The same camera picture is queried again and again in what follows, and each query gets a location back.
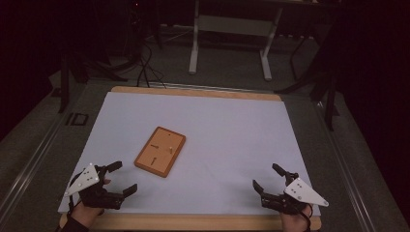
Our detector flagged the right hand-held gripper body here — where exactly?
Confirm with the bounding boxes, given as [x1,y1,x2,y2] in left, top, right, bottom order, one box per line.
[260,172,330,216]

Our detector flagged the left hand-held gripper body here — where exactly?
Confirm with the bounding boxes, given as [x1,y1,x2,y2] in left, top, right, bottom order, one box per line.
[63,162,126,211]

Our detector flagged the wooden photo frame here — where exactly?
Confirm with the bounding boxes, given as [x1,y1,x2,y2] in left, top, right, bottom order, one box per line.
[133,126,187,179]

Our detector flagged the person's left hand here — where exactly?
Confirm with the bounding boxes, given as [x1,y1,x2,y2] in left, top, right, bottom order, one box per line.
[71,202,105,229]

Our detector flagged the person's right hand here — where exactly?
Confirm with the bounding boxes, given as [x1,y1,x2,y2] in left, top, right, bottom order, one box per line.
[279,204,314,232]

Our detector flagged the white table mat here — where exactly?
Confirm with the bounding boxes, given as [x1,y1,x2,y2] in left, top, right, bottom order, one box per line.
[57,91,322,218]

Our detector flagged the black metal stand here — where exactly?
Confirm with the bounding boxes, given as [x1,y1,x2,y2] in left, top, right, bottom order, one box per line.
[275,32,340,131]
[57,52,129,114]

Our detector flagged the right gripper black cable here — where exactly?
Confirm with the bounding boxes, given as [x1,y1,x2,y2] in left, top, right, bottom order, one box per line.
[299,205,313,232]

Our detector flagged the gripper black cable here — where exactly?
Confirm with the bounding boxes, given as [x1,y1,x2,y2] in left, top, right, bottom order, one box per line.
[66,173,85,218]
[299,205,313,232]

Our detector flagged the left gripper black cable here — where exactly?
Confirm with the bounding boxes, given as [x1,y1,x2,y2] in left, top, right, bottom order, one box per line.
[66,173,85,218]

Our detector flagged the black rectangular floor bracket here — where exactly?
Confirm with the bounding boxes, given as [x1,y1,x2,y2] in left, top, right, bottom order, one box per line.
[65,112,90,127]

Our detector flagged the metal floor rail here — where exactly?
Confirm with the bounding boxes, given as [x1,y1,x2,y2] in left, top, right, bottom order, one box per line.
[0,110,67,220]
[313,100,377,232]

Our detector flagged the black floor cables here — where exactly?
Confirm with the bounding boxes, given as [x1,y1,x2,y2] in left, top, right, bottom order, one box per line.
[136,42,167,90]

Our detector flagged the white metal stand frame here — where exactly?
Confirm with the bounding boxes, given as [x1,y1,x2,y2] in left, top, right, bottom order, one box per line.
[188,0,284,82]

